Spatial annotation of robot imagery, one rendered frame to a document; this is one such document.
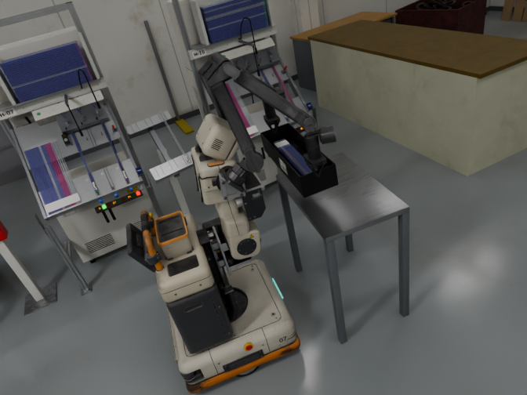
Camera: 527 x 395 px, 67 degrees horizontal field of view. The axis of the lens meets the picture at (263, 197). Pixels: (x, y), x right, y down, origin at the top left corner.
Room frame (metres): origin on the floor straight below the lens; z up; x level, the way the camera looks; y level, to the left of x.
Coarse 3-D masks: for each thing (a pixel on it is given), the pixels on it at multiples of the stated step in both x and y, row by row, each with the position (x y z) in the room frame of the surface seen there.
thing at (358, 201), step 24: (336, 168) 2.02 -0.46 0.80; (360, 168) 1.96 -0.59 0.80; (288, 192) 1.90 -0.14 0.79; (336, 192) 1.77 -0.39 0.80; (360, 192) 1.72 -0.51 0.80; (384, 192) 1.67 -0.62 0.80; (288, 216) 2.07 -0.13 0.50; (312, 216) 1.61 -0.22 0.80; (336, 216) 1.56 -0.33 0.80; (360, 216) 1.52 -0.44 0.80; (384, 216) 1.48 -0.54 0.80; (408, 216) 1.51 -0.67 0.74; (408, 240) 1.51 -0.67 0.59; (336, 264) 1.43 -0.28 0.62; (408, 264) 1.51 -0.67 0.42; (336, 288) 1.42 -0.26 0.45; (408, 288) 1.51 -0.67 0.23; (336, 312) 1.42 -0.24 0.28; (408, 312) 1.51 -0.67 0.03
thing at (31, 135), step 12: (108, 120) 2.96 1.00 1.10; (24, 132) 2.85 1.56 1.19; (36, 132) 2.86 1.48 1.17; (48, 132) 2.86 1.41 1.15; (60, 132) 2.87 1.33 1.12; (84, 132) 2.87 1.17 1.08; (96, 132) 2.88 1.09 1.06; (108, 132) 2.88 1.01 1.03; (24, 144) 2.79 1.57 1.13; (36, 144) 2.79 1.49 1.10; (60, 144) 2.80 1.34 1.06; (72, 144) 2.80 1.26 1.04; (84, 144) 2.81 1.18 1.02; (96, 144) 2.81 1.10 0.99; (24, 156) 2.73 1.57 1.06
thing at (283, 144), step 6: (276, 144) 1.98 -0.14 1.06; (282, 144) 1.96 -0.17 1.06; (288, 144) 1.94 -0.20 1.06; (282, 150) 1.88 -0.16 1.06; (288, 150) 1.87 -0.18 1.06; (294, 150) 1.85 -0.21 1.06; (282, 156) 1.87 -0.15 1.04; (288, 156) 1.81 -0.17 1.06; (294, 156) 1.79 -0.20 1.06; (300, 156) 1.78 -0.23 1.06; (288, 162) 1.80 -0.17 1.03; (294, 162) 1.73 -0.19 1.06; (300, 162) 1.71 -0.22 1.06; (306, 162) 1.70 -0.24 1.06; (294, 168) 1.71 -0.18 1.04; (300, 168) 1.66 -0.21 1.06; (306, 168) 1.65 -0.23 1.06; (300, 174) 1.63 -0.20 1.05
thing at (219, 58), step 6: (216, 54) 1.81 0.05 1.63; (210, 60) 1.80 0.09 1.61; (216, 60) 1.79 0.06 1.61; (222, 60) 1.77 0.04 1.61; (228, 60) 1.78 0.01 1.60; (204, 66) 1.80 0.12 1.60; (210, 66) 1.79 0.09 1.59; (216, 66) 1.76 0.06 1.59; (204, 72) 1.79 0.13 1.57; (210, 72) 1.76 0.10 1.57; (204, 78) 1.79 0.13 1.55; (210, 90) 1.80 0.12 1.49; (216, 102) 1.82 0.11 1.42; (216, 108) 1.86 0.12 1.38; (222, 114) 1.86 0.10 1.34
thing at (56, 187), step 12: (48, 144) 2.79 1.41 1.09; (36, 156) 2.72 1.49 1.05; (48, 156) 2.72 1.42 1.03; (60, 156) 2.72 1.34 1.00; (36, 168) 2.65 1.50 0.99; (48, 168) 2.66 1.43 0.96; (60, 168) 2.66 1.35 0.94; (36, 180) 2.59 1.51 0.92; (48, 180) 2.59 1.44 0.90; (60, 180) 2.59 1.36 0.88; (72, 180) 2.60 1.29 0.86; (48, 192) 2.53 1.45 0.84; (60, 192) 2.53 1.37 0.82; (72, 192) 2.53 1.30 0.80; (48, 204) 2.47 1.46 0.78; (60, 204) 2.47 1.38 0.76; (72, 204) 2.47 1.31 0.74
